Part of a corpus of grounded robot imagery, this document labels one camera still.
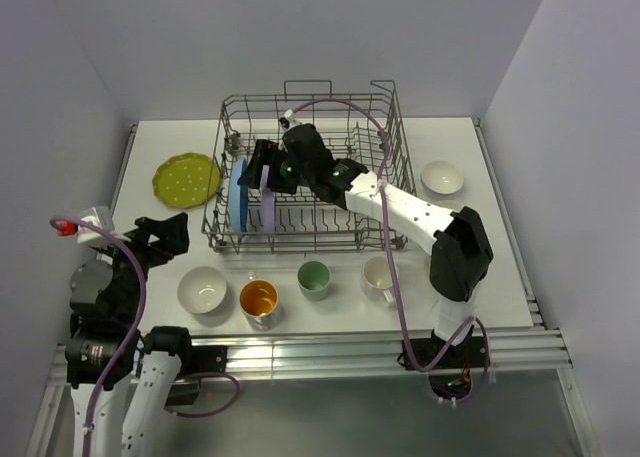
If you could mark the green polka-dot plate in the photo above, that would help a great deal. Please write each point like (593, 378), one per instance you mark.
(185, 181)

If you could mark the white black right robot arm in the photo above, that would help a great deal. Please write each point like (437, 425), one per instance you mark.
(456, 241)

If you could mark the green cup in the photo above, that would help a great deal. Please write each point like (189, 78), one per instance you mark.
(313, 279)

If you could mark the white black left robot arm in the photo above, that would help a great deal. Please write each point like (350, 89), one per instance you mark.
(121, 379)

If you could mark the aluminium frame rail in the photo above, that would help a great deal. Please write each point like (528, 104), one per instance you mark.
(345, 395)

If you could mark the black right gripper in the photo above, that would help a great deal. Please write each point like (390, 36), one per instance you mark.
(265, 154)

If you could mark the cream white mug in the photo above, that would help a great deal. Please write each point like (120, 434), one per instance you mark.
(376, 281)

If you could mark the floral mug orange inside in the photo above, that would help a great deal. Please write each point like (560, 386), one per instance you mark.
(259, 302)

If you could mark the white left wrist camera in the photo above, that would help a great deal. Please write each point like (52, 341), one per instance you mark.
(99, 217)

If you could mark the white bowl right far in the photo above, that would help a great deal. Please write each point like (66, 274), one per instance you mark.
(442, 177)

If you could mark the lilac plastic plate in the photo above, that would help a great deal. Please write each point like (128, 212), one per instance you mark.
(267, 202)

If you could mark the white bowl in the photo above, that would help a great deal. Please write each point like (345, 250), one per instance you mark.
(442, 177)
(202, 290)

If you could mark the blue plastic plate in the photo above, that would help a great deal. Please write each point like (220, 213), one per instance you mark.
(238, 197)

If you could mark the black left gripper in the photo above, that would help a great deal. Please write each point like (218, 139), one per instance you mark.
(171, 235)

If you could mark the grey wire dish rack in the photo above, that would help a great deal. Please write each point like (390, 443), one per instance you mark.
(365, 126)

